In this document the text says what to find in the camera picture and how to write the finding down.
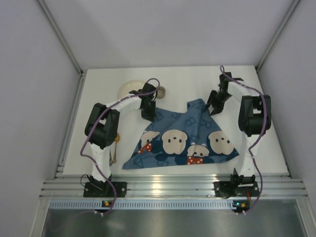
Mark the aluminium mounting rail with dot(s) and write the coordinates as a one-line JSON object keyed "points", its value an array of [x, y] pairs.
{"points": [[171, 186]]}

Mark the perforated grey cable tray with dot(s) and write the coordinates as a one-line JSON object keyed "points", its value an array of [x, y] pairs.
{"points": [[146, 204]]}

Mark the cream round plate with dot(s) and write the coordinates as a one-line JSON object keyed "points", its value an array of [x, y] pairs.
{"points": [[130, 86]]}

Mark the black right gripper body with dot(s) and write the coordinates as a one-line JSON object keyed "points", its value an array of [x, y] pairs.
{"points": [[218, 100]]}

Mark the gold spoon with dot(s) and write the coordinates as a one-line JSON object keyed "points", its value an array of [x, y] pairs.
{"points": [[117, 139]]}

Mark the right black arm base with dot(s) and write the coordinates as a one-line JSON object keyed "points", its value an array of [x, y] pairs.
{"points": [[237, 186]]}

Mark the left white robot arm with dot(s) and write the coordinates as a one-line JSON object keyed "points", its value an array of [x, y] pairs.
{"points": [[102, 128]]}

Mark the right aluminium frame post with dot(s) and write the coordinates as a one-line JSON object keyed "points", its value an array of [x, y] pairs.
{"points": [[277, 34]]}

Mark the blue bear print cloth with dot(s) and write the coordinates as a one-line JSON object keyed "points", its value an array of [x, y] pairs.
{"points": [[189, 138]]}

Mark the aluminium frame post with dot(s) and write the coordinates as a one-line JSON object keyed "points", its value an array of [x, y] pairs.
{"points": [[58, 33], [277, 34]]}

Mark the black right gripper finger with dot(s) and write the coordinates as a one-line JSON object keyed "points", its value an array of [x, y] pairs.
{"points": [[216, 111], [210, 100]]}

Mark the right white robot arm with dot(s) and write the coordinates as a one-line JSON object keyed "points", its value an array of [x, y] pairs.
{"points": [[254, 117]]}

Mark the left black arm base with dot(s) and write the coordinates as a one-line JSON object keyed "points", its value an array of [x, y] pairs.
{"points": [[98, 189]]}

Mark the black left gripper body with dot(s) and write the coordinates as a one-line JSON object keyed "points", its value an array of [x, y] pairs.
{"points": [[148, 111]]}

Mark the left aluminium frame post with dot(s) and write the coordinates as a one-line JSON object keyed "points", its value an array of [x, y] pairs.
{"points": [[58, 33]]}

